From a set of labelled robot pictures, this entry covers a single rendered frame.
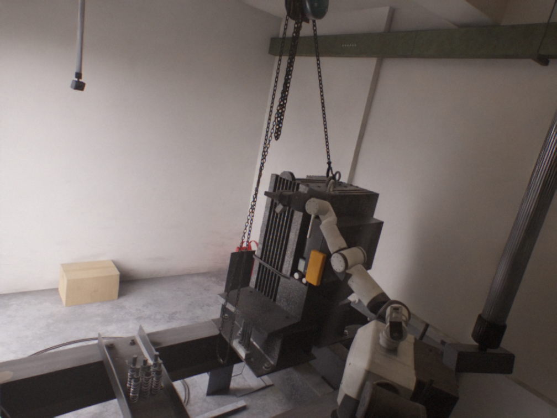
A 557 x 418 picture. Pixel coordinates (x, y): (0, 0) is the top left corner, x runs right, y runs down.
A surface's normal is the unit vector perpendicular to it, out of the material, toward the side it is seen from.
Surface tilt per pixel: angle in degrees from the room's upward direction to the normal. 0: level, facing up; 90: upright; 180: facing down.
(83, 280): 90
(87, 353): 0
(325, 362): 90
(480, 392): 90
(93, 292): 90
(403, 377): 47
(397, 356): 8
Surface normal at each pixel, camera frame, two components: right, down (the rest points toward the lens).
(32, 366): 0.20, -0.95
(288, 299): -0.68, 0.04
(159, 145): 0.59, 0.31
